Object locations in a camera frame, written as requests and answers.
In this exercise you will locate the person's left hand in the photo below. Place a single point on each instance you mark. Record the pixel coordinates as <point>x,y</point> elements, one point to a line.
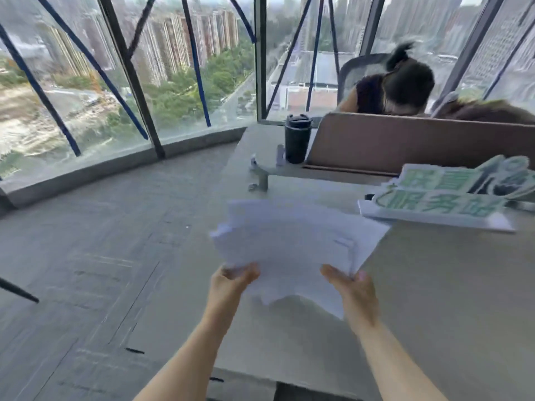
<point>228,287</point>

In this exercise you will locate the person's right hand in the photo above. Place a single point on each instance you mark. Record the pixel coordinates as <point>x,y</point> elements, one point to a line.
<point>355,294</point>

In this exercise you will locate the person's left thumb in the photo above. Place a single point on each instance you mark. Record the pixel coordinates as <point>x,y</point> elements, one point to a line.
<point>244,273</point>

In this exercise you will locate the person's right thumb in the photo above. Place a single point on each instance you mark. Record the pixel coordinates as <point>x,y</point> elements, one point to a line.
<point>334,274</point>

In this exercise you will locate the stack of white paper sheets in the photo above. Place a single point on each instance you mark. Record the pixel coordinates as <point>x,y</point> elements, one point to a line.
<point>292,246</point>

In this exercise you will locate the person's right forearm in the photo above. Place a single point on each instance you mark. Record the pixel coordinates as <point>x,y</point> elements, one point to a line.
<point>393,363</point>

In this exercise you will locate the person's left forearm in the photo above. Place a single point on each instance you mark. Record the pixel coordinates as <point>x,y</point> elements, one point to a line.
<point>190,363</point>

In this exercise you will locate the grey metal desk clamp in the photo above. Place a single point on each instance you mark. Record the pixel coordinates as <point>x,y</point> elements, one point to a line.
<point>265,169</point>

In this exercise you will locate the black travel mug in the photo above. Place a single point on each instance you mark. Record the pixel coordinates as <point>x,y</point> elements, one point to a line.
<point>297,139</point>

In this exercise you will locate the green and white cutout sign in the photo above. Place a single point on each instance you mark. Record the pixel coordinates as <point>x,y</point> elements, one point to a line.
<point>451,196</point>

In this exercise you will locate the brown desk divider panel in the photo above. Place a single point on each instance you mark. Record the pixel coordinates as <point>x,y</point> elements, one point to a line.
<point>418,141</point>

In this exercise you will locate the grey mesh office chair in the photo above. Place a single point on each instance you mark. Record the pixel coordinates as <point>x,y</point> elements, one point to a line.
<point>359,75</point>

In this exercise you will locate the brown furry bundle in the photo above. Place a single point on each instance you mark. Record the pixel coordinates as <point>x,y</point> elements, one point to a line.
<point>485,110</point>

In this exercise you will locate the black tripod leg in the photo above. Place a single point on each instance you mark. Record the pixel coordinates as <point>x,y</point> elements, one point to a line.
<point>17,290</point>

